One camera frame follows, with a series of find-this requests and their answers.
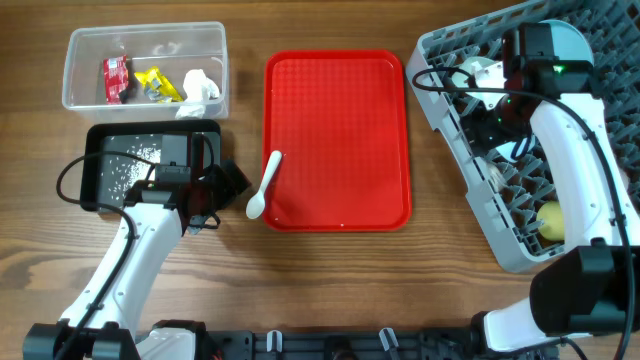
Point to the green bowl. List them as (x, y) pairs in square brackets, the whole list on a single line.
[(467, 68)]

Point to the grey dishwasher rack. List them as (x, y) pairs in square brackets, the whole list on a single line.
[(508, 219)]

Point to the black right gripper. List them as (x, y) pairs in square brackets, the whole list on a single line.
[(476, 126)]

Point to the clear plastic waste bin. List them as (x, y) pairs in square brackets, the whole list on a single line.
[(175, 48)]

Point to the black rectangular tray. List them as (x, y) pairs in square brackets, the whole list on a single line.
[(128, 150)]

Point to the white plastic fork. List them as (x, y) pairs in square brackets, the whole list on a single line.
[(495, 177)]

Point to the red serving tray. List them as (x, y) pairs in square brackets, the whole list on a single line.
[(338, 117)]

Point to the white plastic spoon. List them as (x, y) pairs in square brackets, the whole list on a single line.
[(257, 203)]

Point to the white tissue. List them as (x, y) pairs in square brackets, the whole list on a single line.
[(198, 88)]

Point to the red snack wrapper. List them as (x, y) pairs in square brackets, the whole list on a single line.
[(116, 79)]

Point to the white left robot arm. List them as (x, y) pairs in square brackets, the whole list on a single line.
[(102, 322)]

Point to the light blue bowl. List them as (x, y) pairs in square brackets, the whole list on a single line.
[(514, 151)]

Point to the yellow snack wrapper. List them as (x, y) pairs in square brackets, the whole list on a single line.
[(157, 87)]

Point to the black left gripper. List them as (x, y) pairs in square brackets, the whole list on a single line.
[(228, 190)]

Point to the light blue plate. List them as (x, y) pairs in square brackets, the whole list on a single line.
[(568, 42)]

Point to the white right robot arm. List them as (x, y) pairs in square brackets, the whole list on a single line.
[(593, 289)]

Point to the yellow plastic cup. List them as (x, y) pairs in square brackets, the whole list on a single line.
[(552, 224)]

